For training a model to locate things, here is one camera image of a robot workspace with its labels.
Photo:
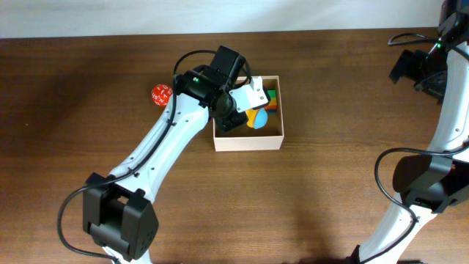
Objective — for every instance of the orange toy duck blue hat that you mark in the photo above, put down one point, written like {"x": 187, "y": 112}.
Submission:
{"x": 257, "y": 118}

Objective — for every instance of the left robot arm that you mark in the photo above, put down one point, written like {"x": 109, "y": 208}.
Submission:
{"x": 117, "y": 209}

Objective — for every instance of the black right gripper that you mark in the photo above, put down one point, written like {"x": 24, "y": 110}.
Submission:
{"x": 406, "y": 65}

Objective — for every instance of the red lettered ball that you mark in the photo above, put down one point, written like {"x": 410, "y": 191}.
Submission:
{"x": 161, "y": 93}

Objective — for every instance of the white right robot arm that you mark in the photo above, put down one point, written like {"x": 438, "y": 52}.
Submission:
{"x": 426, "y": 182}

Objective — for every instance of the pink cardboard box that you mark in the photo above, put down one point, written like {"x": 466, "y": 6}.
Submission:
{"x": 270, "y": 137}

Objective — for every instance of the multicolour puzzle cube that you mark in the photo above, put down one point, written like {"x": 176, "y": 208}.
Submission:
{"x": 273, "y": 105}

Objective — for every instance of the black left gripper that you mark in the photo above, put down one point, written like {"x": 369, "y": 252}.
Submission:
{"x": 235, "y": 119}

